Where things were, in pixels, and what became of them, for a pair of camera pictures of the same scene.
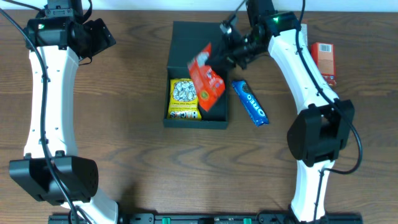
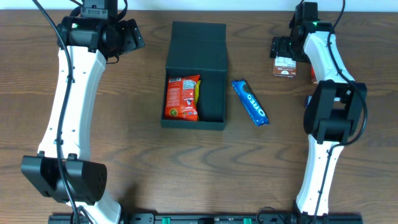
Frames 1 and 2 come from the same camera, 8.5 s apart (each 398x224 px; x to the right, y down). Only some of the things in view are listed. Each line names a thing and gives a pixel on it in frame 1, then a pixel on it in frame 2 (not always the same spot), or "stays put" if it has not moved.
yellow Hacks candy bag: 183,104 to 197,91
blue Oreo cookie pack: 244,91 stays put
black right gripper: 228,51 to 278,48
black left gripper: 101,38 to 127,43
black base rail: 211,219 stays put
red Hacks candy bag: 209,79 to 181,101
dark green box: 188,39 stays put
